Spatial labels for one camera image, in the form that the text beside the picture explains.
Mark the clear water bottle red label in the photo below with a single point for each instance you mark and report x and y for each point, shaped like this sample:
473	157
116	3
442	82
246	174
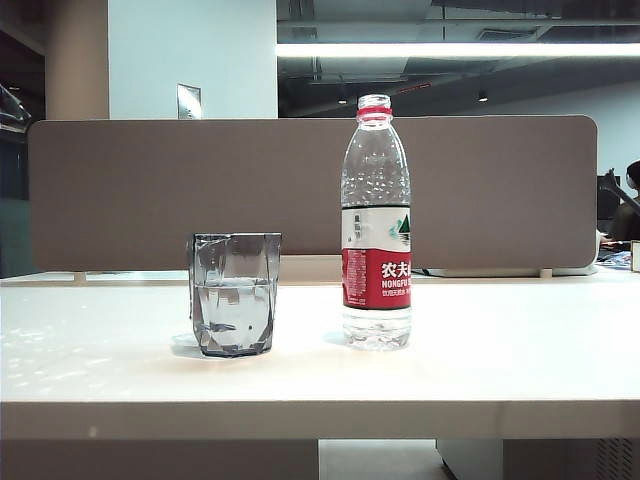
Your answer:
376	280

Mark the grey faceted glass mug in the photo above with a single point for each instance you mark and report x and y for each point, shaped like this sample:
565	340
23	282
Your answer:
235	310

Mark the brown fabric desk partition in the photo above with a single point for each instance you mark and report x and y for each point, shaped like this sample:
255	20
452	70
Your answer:
150	190

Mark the small black ceiling spotlight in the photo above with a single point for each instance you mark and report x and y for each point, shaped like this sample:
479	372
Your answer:
483	96

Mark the beige partition foot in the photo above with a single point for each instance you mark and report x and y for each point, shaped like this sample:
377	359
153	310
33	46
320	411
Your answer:
547	273
80	277

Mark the long white ceiling light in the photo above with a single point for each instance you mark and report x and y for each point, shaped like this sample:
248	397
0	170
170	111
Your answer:
450	50

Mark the seated person in background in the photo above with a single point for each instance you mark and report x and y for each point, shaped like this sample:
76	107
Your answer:
629	215

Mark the small beige box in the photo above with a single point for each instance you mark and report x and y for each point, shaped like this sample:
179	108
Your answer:
635	256

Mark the dark bag on shelf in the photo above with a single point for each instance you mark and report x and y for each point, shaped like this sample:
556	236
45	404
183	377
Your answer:
12	110

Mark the framed notice on wall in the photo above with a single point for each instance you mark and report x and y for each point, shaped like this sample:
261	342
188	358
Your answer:
189	101

